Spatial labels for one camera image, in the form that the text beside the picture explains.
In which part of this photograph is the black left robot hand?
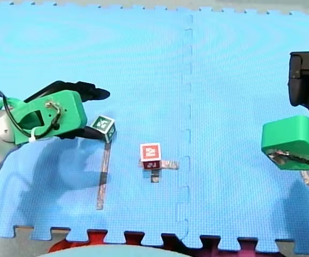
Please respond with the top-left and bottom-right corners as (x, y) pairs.
(23, 80), (111, 142)

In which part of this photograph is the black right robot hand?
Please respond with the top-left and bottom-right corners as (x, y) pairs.
(287, 51), (309, 126)

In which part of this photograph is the green cube with white marks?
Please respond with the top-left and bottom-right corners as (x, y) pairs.
(90, 115), (117, 143)

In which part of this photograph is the red cube with white marks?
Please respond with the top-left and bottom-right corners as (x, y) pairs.
(139, 142), (162, 170)

